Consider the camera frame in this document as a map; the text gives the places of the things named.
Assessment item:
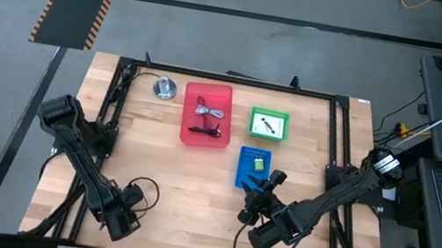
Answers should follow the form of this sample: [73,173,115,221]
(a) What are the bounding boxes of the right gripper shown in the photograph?
[234,172,287,231]

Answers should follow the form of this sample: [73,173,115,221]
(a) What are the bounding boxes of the small green white charger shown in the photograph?
[252,157,266,173]

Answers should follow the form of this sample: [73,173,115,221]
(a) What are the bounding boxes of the white product box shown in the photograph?
[250,110,288,139]

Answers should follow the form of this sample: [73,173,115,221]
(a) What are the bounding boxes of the black cable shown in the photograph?
[187,123,223,139]

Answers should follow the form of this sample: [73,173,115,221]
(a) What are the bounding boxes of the grey cable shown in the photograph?
[193,103,226,120]

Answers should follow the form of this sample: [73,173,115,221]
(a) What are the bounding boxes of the blue plastic bin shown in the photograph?
[233,145,274,193]

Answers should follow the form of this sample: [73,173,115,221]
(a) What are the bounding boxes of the green plastic bin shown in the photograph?
[247,105,293,144]

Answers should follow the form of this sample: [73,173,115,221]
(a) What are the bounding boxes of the translucent red plastic bin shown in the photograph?
[176,77,239,153]

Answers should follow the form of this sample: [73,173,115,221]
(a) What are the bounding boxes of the silver round stand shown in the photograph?
[150,74,180,103]

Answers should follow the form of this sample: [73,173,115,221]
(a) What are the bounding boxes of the yellow connector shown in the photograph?
[394,120,411,140]

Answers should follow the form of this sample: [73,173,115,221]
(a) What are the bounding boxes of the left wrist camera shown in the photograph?
[120,180,146,201]

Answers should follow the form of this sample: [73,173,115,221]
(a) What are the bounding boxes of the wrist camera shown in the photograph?
[266,169,289,193]
[120,180,146,201]

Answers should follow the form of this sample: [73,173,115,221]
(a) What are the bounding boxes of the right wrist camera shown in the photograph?
[266,169,289,193]

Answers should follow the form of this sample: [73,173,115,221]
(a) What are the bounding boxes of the black aluminium table frame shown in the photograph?
[17,36,416,248]

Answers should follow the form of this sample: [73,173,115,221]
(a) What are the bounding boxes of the yellow cable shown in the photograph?
[397,0,435,13]

